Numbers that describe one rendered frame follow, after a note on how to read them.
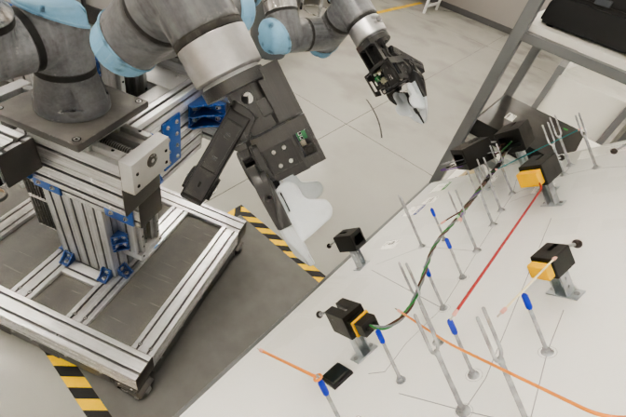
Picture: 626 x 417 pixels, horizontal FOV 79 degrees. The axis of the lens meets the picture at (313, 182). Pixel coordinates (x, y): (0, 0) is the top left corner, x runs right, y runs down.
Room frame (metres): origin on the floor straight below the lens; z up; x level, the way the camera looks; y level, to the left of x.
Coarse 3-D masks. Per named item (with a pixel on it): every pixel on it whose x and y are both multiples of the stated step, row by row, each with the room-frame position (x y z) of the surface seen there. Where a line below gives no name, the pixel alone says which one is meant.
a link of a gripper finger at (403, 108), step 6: (396, 96) 0.79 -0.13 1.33; (402, 96) 0.80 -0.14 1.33; (408, 96) 0.80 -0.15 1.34; (402, 102) 0.79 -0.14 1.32; (408, 102) 0.79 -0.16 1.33; (396, 108) 0.76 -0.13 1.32; (402, 108) 0.77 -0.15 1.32; (408, 108) 0.78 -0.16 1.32; (414, 108) 0.78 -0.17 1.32; (402, 114) 0.75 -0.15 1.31; (408, 114) 0.77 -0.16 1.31; (414, 114) 0.77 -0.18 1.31; (414, 120) 0.77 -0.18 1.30; (420, 120) 0.76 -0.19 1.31
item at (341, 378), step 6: (336, 366) 0.29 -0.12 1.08; (342, 366) 0.29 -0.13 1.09; (330, 372) 0.28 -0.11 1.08; (336, 372) 0.28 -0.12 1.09; (342, 372) 0.28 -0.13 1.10; (348, 372) 0.28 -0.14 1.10; (324, 378) 0.27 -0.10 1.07; (330, 378) 0.27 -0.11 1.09; (336, 378) 0.27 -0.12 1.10; (342, 378) 0.27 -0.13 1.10; (330, 384) 0.26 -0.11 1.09; (336, 384) 0.26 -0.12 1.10
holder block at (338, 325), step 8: (336, 304) 0.37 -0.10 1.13; (344, 304) 0.37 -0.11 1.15; (352, 304) 0.36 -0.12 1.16; (360, 304) 0.36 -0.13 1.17; (328, 312) 0.35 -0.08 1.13; (336, 312) 0.35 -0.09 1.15; (344, 312) 0.34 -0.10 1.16; (352, 312) 0.34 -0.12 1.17; (336, 320) 0.34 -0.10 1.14; (344, 320) 0.33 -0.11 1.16; (336, 328) 0.34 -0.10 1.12; (344, 328) 0.32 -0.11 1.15; (352, 336) 0.32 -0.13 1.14
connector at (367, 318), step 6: (360, 312) 0.35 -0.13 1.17; (354, 318) 0.33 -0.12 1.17; (360, 318) 0.33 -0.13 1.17; (366, 318) 0.33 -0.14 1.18; (372, 318) 0.33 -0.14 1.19; (348, 324) 0.33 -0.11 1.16; (354, 324) 0.32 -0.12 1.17; (360, 324) 0.32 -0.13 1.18; (366, 324) 0.32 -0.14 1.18; (372, 324) 0.32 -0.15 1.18; (378, 324) 0.33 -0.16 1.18; (360, 330) 0.31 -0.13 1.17; (366, 330) 0.31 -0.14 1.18; (372, 330) 0.32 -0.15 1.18; (366, 336) 0.31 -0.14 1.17
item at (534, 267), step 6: (528, 264) 0.40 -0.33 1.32; (534, 264) 0.40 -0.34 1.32; (540, 264) 0.39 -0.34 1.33; (546, 264) 0.39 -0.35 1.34; (528, 270) 0.40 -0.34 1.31; (534, 270) 0.39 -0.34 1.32; (540, 270) 0.39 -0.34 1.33; (546, 270) 0.38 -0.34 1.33; (552, 270) 0.39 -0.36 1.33; (534, 276) 0.39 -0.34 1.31; (540, 276) 0.38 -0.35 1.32; (546, 276) 0.38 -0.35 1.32; (552, 276) 0.38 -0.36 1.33
